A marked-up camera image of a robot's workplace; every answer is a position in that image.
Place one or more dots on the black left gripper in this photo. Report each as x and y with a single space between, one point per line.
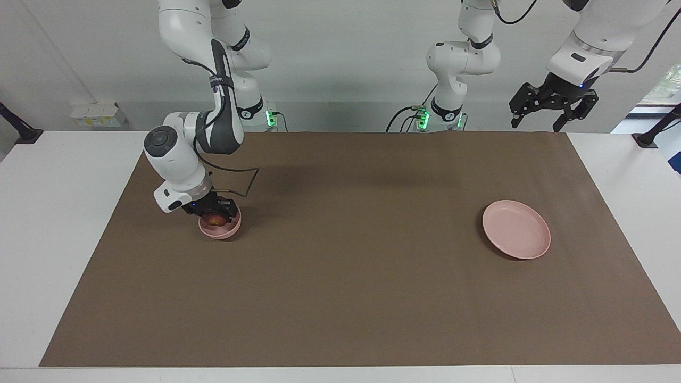
564 90

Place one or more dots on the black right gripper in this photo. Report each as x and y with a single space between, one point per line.
210 202

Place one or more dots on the dark red apple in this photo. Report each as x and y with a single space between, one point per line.
215 220

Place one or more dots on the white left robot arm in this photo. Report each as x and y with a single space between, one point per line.
463 58

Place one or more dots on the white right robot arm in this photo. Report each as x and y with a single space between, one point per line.
181 154

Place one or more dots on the pink bowl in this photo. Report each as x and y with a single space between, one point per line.
218 232

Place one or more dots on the pink plate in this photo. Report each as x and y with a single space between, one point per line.
516 230

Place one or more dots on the blue object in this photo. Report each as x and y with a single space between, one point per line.
677 162

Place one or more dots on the brown table mat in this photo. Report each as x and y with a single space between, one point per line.
346 266

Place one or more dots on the black camera stand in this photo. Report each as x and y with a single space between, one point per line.
652 137
21 133

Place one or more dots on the white wall socket box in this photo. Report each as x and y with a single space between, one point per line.
98 114

